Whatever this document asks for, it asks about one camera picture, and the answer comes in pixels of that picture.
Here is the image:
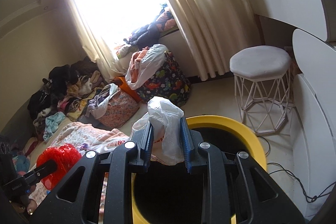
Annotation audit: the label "white plastic bag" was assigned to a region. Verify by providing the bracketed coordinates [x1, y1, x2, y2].
[131, 96, 185, 165]

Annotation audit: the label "red plastic bag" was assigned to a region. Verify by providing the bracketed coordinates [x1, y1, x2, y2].
[37, 143, 81, 190]

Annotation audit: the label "yellow black trash bin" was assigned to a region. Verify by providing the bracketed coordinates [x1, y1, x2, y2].
[132, 115, 266, 223]

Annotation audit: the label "left hand painted nails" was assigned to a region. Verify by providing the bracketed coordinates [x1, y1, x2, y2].
[11, 184, 37, 215]

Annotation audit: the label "pink floral fabric bag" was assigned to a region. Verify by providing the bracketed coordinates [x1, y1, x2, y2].
[98, 88, 139, 128]

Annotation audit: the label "peach white chenille blanket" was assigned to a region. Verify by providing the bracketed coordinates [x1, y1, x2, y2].
[27, 121, 131, 208]

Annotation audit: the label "orange bag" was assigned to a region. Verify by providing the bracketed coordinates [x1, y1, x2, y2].
[112, 76, 142, 103]

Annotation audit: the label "dinosaur print laundry basket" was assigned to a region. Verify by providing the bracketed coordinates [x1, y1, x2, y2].
[135, 52, 191, 107]

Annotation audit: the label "pile of mixed clothes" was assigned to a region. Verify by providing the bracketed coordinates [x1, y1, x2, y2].
[27, 57, 106, 142]

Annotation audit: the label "white bag with clothes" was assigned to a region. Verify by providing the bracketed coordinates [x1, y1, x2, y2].
[125, 44, 169, 90]

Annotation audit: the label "clothes on window sill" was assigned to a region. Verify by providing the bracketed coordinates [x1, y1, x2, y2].
[115, 5, 179, 59]

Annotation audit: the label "cream curtain left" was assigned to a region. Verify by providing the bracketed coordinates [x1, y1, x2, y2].
[64, 0, 126, 82]

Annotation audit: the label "cream curtain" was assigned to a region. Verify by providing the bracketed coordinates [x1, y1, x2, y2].
[64, 0, 126, 82]
[168, 0, 260, 81]

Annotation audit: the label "white vanity desk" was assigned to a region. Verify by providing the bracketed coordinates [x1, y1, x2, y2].
[250, 0, 335, 219]

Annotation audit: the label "cream curtain right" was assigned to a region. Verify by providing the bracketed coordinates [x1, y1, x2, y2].
[168, 0, 260, 81]

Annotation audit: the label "white octagonal wire stool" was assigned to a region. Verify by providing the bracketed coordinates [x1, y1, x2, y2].
[230, 46, 291, 136]

